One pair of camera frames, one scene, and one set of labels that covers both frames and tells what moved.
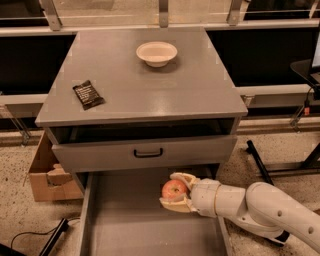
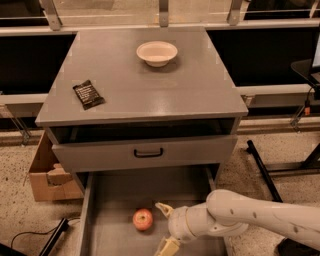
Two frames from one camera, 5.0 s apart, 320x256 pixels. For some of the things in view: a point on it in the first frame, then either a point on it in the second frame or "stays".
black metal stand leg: [311, 165] stays
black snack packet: [88, 96] stays
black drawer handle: [141, 155] stays
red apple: [174, 190] to [142, 219]
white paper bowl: [156, 54] stays
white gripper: [203, 197] to [177, 222]
